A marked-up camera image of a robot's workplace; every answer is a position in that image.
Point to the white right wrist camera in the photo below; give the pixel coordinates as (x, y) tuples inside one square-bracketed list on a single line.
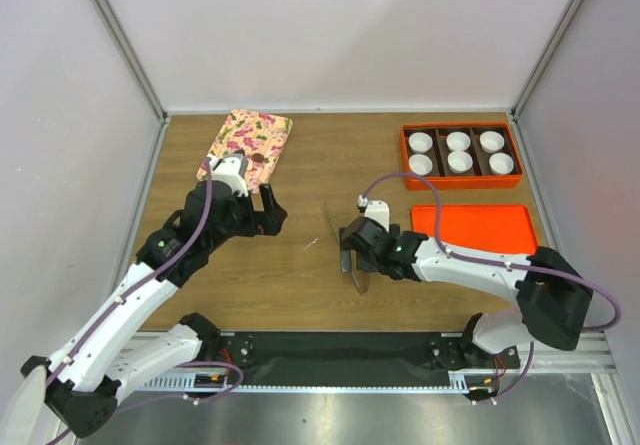
[(376, 210)]

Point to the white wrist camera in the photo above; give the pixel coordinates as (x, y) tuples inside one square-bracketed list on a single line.
[(376, 210), (230, 170)]

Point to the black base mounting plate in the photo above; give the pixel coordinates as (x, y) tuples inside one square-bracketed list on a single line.
[(357, 359)]

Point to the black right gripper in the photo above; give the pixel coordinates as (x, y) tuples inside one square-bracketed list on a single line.
[(394, 231)]

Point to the aluminium frame post right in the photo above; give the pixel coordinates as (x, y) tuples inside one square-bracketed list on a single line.
[(552, 44)]

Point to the aluminium frame post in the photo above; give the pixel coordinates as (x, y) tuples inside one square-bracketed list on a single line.
[(552, 44), (118, 34)]

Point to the orange box lid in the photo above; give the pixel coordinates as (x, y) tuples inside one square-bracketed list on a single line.
[(494, 228)]

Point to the white paper cup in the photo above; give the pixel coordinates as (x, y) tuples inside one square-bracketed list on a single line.
[(459, 161), (458, 141), (420, 164), (501, 164), (420, 142), (491, 141)]

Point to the aluminium frame post left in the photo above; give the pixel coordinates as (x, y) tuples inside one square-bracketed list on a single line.
[(118, 34)]

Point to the metal tongs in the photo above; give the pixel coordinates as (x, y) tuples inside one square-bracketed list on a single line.
[(351, 263)]

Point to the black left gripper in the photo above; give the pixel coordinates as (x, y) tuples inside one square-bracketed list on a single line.
[(270, 219)]

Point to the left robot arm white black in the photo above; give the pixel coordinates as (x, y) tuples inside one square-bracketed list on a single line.
[(89, 377)]

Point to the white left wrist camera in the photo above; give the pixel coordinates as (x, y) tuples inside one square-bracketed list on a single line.
[(230, 170)]

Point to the floral tray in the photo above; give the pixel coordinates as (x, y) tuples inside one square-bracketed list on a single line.
[(248, 132)]

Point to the orange chocolate box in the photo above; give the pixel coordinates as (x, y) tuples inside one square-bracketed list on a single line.
[(460, 155)]

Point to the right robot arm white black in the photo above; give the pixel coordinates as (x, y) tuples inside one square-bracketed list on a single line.
[(549, 301)]

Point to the brown box insert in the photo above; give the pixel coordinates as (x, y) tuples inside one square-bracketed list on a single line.
[(480, 162)]

